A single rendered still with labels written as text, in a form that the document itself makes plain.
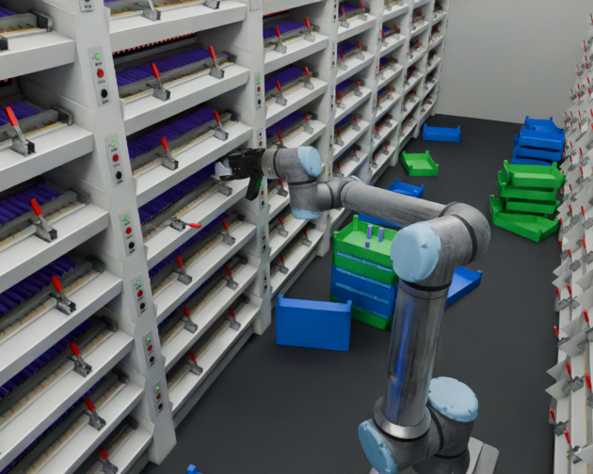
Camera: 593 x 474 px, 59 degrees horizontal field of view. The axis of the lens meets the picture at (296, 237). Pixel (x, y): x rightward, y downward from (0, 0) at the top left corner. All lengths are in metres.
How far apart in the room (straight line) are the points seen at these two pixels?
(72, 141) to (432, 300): 0.83
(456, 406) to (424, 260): 0.58
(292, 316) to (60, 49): 1.36
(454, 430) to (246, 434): 0.72
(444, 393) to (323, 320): 0.71
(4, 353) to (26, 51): 0.60
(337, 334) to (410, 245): 1.11
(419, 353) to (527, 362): 1.12
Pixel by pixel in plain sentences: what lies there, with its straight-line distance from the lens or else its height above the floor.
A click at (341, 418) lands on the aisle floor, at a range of 1.97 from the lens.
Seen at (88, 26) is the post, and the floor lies 1.32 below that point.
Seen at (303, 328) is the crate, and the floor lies 0.10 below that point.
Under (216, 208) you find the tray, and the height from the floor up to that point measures 0.72.
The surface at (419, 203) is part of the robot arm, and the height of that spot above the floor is 0.90.
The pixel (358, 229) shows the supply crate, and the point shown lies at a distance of 2.39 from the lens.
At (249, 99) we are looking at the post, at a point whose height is 1.01.
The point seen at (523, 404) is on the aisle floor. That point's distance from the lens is 2.17.
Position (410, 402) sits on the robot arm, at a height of 0.49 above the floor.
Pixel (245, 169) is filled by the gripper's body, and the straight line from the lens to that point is 1.67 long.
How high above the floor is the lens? 1.47
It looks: 30 degrees down
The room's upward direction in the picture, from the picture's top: straight up
